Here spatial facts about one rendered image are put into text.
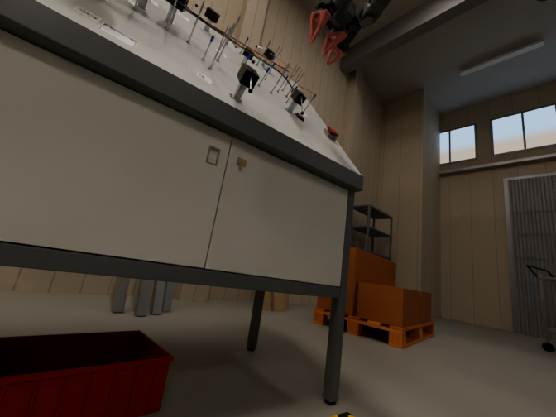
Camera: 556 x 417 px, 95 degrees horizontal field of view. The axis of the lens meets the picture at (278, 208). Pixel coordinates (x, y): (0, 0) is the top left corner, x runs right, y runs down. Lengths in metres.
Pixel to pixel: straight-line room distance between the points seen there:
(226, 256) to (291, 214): 0.27
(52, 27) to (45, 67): 0.08
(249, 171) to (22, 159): 0.51
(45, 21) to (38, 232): 0.42
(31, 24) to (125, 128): 0.23
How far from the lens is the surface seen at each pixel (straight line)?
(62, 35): 0.76
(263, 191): 0.82
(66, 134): 0.72
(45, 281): 2.74
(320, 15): 0.84
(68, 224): 0.68
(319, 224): 0.97
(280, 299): 3.06
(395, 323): 2.42
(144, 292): 2.06
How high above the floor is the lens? 0.42
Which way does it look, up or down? 14 degrees up
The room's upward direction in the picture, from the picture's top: 9 degrees clockwise
